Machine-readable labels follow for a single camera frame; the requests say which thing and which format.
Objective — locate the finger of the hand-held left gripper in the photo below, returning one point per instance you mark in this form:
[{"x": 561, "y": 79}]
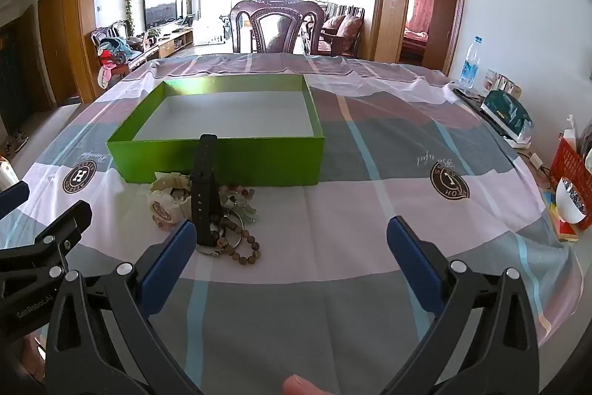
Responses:
[
  {"x": 69, "y": 221},
  {"x": 14, "y": 195}
]

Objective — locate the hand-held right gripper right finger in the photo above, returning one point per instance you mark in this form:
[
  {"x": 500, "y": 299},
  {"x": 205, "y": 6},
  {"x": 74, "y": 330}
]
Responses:
[{"x": 414, "y": 258}]

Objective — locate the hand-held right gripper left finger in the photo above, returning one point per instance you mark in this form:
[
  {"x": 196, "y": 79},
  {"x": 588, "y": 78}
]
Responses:
[{"x": 169, "y": 258}]

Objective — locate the cream wrist watch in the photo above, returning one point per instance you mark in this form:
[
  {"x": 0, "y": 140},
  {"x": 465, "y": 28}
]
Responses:
[{"x": 166, "y": 205}]

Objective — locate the black wrist watch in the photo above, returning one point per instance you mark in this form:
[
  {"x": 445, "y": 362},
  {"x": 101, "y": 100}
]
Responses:
[{"x": 203, "y": 191}]

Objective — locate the green cardboard box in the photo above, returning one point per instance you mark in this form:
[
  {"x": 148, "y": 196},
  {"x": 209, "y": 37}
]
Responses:
[{"x": 231, "y": 163}]

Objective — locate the person's right hand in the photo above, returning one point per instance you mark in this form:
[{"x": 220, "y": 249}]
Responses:
[{"x": 303, "y": 385}]

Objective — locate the white and red bag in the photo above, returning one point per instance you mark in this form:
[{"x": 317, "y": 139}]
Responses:
[{"x": 7, "y": 175}]

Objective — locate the pair of shoes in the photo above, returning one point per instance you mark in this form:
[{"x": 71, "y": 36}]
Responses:
[{"x": 18, "y": 141}]

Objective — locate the dark entrance door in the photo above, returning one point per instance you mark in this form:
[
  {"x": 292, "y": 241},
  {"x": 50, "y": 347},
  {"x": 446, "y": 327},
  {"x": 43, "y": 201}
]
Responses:
[{"x": 16, "y": 75}]

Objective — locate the white bowl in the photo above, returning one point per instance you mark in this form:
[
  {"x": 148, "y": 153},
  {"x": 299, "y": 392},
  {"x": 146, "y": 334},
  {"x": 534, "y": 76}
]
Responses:
[{"x": 566, "y": 205}]

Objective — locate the pile of colourful clothes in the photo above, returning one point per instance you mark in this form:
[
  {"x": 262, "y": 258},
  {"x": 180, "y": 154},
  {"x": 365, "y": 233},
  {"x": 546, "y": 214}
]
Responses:
[{"x": 113, "y": 50}]

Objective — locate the red plastic basket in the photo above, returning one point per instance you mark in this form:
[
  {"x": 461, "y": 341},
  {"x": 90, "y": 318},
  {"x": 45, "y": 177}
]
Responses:
[{"x": 566, "y": 159}]

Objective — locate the wooden armchair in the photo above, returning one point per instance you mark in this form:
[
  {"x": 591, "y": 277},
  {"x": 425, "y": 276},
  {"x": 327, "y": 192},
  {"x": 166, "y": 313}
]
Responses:
[{"x": 104, "y": 35}]

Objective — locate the small upright packets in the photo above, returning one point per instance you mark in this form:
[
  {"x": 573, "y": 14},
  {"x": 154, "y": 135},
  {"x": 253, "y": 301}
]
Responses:
[{"x": 503, "y": 86}]

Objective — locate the clear plastic water bottle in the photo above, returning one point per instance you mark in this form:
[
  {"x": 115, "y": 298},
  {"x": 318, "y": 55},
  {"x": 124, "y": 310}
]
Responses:
[{"x": 469, "y": 69}]

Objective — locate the wooden television cabinet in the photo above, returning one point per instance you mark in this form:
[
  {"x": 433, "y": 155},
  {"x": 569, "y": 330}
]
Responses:
[{"x": 171, "y": 43}]

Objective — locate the flat screen television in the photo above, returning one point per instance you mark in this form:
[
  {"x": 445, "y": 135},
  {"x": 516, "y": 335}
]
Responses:
[{"x": 159, "y": 6}]

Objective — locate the wooden sofa with cushions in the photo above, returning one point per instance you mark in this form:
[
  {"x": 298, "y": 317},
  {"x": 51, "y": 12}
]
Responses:
[{"x": 342, "y": 29}]

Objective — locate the dark wooden dining chair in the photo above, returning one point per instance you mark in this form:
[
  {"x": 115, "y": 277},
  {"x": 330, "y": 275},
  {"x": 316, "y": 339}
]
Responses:
[{"x": 277, "y": 29}]

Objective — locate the white standing air conditioner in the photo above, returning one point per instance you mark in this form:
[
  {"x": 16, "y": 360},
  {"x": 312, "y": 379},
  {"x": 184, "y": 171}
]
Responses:
[{"x": 196, "y": 1}]

